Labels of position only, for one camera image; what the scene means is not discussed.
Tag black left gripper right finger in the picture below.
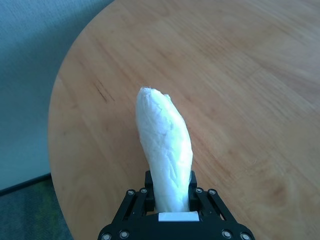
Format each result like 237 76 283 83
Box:
188 170 235 223

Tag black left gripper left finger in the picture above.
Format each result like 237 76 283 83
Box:
113 170 156 224

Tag white sandbag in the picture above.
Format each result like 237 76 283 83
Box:
135 85 195 214

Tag black baseboard strip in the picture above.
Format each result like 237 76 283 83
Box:
0 172 52 197

